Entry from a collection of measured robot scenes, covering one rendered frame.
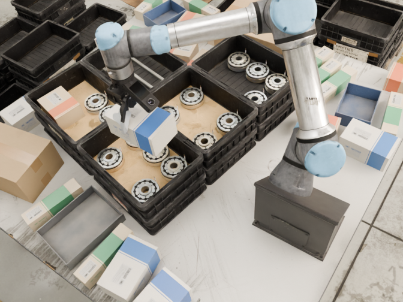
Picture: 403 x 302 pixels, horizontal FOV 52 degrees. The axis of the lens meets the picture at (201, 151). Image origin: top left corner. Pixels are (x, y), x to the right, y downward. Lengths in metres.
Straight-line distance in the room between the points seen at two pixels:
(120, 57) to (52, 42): 1.77
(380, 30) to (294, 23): 1.70
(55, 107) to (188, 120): 0.56
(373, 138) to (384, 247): 0.83
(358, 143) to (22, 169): 1.32
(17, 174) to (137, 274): 0.62
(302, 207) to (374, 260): 1.13
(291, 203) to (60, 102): 1.05
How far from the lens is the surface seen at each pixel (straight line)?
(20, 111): 2.07
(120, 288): 1.45
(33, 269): 2.52
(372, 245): 2.42
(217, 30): 1.27
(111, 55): 1.17
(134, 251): 1.49
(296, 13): 1.14
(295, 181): 1.37
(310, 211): 1.31
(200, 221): 1.60
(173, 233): 1.59
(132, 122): 1.34
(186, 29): 1.27
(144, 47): 1.15
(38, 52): 2.89
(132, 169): 1.61
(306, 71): 1.18
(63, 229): 1.71
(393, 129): 1.87
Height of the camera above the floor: 2.11
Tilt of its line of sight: 53 degrees down
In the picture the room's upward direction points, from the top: 8 degrees counter-clockwise
